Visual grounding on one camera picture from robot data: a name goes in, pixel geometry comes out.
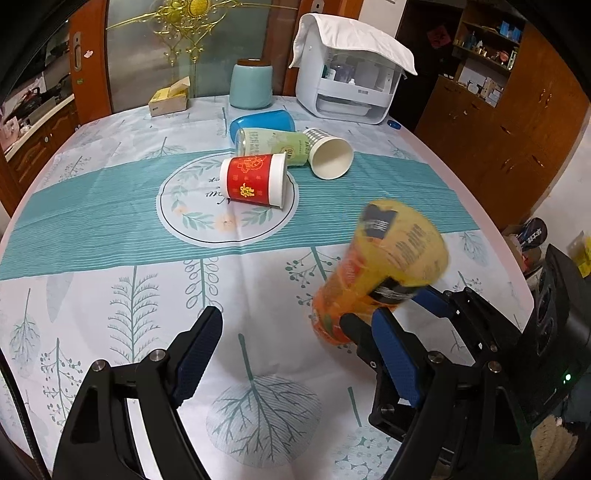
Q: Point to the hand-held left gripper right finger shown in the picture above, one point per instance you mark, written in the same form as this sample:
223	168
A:
397	364

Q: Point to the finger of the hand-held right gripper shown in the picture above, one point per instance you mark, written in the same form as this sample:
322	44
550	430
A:
358	334
436	302

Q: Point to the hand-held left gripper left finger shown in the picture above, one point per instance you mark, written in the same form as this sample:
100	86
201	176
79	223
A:
198	360

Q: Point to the orange yellow printed cup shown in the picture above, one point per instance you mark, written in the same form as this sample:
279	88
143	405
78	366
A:
397	258

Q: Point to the checkered white paper cup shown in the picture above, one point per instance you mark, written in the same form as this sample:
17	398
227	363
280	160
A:
330	159

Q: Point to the red paper cup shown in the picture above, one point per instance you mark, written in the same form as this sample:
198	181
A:
249	177

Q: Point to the green printed cup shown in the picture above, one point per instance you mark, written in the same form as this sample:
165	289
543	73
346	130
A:
272	143

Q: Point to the blue plastic cup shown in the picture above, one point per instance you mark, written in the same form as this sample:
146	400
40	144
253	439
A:
268	120

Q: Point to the black racket bag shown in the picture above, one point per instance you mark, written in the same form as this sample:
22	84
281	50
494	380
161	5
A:
532	232

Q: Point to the leaf print tablecloth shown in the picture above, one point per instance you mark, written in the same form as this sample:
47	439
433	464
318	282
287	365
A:
115	207

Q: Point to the small blue object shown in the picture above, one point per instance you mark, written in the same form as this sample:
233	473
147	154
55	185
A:
394	125

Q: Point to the wooden cabinet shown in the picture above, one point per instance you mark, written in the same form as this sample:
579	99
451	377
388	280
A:
531	138

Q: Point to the white countertop appliance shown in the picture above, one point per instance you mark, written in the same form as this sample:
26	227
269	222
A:
341	104

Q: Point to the yellow cardboard box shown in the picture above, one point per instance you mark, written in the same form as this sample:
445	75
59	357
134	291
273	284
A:
168	104

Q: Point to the red paper decoration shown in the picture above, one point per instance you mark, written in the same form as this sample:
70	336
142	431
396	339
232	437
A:
437	35

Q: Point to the teal ceramic jar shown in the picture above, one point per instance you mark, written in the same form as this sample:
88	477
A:
251	85

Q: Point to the white towel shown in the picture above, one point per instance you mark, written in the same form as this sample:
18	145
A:
351	37

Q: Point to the kitchen counter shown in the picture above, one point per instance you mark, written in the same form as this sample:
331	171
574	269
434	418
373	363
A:
37	124

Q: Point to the glass door with gold ornament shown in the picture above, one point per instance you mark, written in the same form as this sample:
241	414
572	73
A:
138	55

